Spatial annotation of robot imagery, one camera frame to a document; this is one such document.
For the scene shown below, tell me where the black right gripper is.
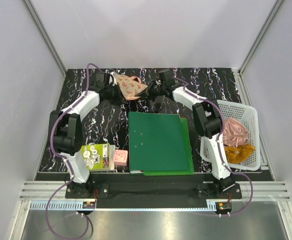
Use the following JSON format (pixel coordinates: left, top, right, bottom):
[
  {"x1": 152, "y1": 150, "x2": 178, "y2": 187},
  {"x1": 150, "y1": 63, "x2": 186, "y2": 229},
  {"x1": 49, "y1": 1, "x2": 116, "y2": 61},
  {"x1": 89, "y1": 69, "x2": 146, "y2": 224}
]
[{"x1": 135, "y1": 80, "x2": 166, "y2": 103}]

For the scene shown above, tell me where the pink floral mesh laundry bag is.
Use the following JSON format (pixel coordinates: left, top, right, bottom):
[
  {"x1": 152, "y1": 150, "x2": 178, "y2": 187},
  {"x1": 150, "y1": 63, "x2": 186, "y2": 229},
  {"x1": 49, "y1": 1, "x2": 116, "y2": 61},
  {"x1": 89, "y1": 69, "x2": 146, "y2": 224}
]
[{"x1": 111, "y1": 72, "x2": 147, "y2": 101}]

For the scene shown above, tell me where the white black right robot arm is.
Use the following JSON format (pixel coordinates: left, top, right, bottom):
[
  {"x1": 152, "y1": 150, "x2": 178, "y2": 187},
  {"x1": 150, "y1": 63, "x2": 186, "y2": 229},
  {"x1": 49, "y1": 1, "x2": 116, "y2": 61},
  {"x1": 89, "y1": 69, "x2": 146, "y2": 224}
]
[{"x1": 146, "y1": 82, "x2": 235, "y2": 198}]

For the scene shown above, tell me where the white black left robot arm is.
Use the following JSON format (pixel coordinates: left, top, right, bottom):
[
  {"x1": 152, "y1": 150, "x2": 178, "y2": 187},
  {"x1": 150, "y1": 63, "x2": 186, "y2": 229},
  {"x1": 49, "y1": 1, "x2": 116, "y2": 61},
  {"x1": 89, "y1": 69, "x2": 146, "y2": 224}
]
[{"x1": 48, "y1": 84, "x2": 123, "y2": 198}]

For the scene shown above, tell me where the light green folder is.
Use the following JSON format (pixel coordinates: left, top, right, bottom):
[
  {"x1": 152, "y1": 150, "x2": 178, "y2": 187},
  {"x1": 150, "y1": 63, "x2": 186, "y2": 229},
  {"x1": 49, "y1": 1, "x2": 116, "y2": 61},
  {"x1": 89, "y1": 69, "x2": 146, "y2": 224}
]
[{"x1": 144, "y1": 117, "x2": 194, "y2": 177}]

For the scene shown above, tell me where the small pink box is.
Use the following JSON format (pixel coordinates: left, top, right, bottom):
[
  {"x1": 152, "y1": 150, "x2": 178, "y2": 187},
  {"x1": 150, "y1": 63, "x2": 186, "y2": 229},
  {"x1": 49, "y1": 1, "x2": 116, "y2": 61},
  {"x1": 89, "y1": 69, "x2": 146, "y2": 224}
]
[{"x1": 114, "y1": 149, "x2": 128, "y2": 167}]

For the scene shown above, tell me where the lime green illustrated book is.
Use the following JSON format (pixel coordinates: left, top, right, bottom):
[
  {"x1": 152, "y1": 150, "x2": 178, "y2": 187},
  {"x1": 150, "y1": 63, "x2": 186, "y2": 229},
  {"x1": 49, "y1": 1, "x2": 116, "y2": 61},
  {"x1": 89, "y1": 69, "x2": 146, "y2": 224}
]
[{"x1": 81, "y1": 143, "x2": 115, "y2": 172}]

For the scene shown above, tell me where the pink lace garment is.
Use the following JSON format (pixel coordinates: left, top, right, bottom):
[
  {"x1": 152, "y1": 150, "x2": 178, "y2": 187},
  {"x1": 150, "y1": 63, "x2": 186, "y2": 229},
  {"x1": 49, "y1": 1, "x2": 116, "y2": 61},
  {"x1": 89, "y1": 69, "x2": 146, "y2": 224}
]
[{"x1": 223, "y1": 117, "x2": 250, "y2": 148}]

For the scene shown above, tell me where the white perforated plastic basket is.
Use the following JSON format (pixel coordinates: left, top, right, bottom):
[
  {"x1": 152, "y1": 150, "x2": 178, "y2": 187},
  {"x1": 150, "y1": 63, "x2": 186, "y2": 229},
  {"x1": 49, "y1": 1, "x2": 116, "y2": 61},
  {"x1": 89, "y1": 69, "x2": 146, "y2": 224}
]
[{"x1": 200, "y1": 99, "x2": 259, "y2": 172}]

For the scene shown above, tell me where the mustard yellow garment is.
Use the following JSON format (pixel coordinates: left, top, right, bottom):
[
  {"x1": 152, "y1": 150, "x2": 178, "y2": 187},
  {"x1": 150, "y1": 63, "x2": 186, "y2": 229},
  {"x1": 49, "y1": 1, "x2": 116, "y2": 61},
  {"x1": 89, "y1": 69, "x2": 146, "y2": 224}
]
[{"x1": 224, "y1": 144, "x2": 255, "y2": 164}]

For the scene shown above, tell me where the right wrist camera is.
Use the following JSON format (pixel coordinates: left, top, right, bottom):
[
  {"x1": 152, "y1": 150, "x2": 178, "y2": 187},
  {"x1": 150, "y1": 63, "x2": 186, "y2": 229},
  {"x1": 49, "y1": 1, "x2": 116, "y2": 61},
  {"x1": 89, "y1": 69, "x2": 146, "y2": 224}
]
[{"x1": 158, "y1": 68, "x2": 176, "y2": 87}]

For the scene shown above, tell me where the dark green ring binder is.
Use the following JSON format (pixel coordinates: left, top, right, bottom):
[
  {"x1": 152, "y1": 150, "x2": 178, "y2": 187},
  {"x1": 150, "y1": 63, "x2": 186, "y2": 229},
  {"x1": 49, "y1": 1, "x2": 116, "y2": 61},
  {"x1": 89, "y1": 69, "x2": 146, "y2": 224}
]
[{"x1": 128, "y1": 112, "x2": 189, "y2": 173}]

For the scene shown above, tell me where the left aluminium frame post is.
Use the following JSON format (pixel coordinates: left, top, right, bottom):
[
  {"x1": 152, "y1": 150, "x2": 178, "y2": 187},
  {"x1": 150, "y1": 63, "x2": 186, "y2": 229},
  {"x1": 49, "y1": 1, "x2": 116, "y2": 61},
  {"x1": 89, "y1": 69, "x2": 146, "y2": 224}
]
[{"x1": 22, "y1": 0, "x2": 67, "y2": 76}]

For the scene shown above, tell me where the aluminium frame post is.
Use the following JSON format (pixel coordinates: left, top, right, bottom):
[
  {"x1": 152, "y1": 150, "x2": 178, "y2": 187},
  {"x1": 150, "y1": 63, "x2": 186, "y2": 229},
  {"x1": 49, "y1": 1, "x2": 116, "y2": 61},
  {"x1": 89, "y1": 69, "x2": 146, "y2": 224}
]
[
  {"x1": 238, "y1": 0, "x2": 285, "y2": 75},
  {"x1": 22, "y1": 0, "x2": 67, "y2": 76}
]

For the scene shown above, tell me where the aluminium rail crossbar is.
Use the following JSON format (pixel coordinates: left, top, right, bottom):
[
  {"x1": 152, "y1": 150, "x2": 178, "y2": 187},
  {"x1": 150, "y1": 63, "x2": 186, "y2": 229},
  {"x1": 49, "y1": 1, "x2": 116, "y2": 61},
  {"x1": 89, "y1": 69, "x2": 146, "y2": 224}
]
[{"x1": 19, "y1": 181, "x2": 290, "y2": 202}]

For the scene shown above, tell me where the white slotted cable duct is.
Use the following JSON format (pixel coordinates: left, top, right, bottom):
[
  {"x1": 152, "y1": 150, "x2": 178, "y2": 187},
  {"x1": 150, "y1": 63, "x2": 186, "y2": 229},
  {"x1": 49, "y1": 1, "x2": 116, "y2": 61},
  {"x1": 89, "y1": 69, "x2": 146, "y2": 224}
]
[{"x1": 30, "y1": 199, "x2": 216, "y2": 212}]

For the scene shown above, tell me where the right aluminium frame post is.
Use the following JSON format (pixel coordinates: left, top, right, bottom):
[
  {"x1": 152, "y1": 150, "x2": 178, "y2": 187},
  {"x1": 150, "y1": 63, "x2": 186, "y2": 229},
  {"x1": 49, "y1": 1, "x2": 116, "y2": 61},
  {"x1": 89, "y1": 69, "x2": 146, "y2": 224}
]
[{"x1": 238, "y1": 0, "x2": 285, "y2": 75}]

